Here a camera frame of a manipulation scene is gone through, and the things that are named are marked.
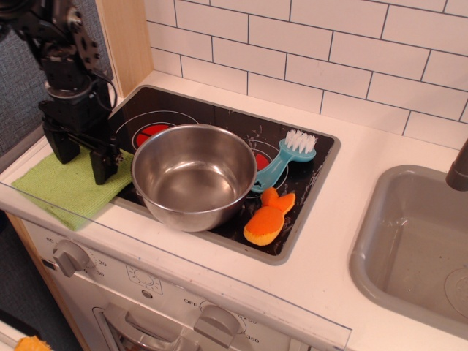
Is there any grey right oven knob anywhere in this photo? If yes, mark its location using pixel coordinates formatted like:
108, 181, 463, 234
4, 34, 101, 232
194, 305, 241, 348

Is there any wooden side post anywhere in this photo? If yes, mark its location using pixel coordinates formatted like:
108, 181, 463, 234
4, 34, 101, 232
96, 0, 154, 97

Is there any blue dish brush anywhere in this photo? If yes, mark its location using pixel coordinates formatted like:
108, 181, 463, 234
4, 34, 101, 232
252, 129, 317, 193

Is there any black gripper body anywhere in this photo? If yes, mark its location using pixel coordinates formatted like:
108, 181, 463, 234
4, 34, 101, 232
39, 86, 121, 162

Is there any orange object bottom left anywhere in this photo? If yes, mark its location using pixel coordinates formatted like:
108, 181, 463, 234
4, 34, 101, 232
14, 336, 52, 351

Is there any green cloth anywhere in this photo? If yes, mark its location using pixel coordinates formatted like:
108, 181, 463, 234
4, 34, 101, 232
12, 151, 133, 231

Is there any oven door handle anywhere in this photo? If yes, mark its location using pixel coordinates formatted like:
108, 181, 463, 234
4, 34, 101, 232
126, 311, 181, 342

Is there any stainless steel bowl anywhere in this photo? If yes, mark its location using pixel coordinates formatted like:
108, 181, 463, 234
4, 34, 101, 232
132, 124, 257, 232

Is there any black toy stovetop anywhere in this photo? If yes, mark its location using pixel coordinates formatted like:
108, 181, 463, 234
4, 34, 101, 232
109, 86, 341, 265

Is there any orange plush fish toy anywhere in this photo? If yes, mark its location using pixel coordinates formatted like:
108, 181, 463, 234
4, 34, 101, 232
244, 187, 295, 246

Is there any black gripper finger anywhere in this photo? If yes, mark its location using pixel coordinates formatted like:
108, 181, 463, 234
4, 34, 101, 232
43, 122, 80, 164
90, 148, 119, 185

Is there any grey faucet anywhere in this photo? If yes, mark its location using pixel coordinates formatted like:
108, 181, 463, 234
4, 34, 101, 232
445, 140, 468, 192

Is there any grey plastic sink basin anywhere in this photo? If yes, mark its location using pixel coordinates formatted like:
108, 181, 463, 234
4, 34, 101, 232
350, 165, 467, 339

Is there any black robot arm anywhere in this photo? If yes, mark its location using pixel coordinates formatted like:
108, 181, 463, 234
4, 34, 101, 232
1, 1, 123, 185

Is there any grey left timer knob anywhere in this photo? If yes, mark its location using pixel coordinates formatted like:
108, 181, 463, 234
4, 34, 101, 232
53, 240, 90, 277

